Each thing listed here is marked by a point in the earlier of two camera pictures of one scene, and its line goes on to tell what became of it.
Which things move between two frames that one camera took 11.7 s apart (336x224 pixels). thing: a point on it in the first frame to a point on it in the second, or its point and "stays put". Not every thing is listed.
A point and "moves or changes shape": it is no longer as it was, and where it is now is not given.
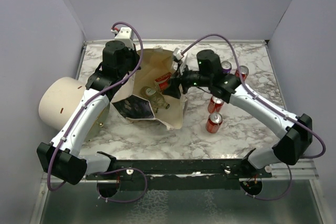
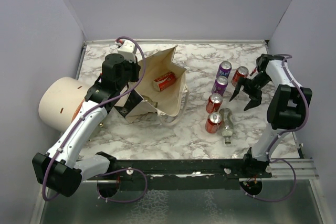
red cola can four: (215, 105) stays put
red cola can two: (244, 72) stays put
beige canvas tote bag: (142, 100) moves or changes shape
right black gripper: (174, 89) to (255, 97)
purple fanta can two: (226, 66) stays put
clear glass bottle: (156, 98) to (227, 124)
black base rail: (185, 174) stays put
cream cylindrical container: (59, 100) stays put
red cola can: (213, 123) stays put
